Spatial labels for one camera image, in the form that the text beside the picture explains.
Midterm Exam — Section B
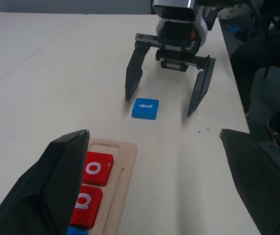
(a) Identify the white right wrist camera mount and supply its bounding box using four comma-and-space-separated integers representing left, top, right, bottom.
155, 4, 208, 48

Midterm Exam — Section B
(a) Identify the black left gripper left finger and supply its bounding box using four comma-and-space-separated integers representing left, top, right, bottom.
0, 129, 91, 235

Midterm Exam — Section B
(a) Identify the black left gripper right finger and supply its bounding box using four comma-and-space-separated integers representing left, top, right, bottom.
219, 128, 280, 235

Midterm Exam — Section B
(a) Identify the blue letter tile t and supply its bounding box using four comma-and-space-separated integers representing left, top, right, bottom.
131, 98, 160, 121

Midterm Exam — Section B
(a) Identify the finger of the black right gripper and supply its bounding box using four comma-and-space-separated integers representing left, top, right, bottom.
125, 46, 151, 103
186, 55, 217, 118

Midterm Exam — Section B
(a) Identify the blue letter tile o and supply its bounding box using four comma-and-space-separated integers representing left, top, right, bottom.
66, 226, 89, 235

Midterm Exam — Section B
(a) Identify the red letter b block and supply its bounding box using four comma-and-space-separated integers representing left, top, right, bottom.
69, 185, 103, 230

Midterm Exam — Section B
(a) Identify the red letter tile o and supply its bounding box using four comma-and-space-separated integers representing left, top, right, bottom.
81, 151, 115, 186

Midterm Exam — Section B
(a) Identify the person in dark trousers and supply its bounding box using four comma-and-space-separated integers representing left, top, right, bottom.
229, 9, 280, 138

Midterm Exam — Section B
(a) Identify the light wooden letter tray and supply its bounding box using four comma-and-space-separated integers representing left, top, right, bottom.
85, 138, 138, 235

